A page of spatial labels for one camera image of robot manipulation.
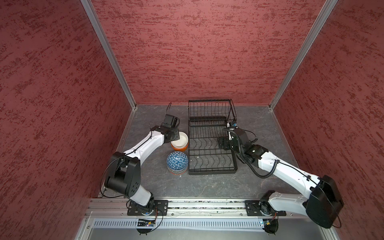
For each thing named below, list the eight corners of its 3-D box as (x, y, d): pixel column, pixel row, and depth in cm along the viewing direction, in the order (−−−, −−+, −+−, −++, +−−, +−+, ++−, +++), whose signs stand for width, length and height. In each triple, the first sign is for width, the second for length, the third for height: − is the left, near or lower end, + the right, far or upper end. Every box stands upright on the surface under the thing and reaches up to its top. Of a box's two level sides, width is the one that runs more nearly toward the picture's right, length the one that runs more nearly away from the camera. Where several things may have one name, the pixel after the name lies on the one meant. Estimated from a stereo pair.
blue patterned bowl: (168, 177, 86) (165, 170, 78) (170, 158, 93) (168, 151, 85) (187, 177, 86) (186, 170, 78) (188, 158, 93) (187, 151, 85)
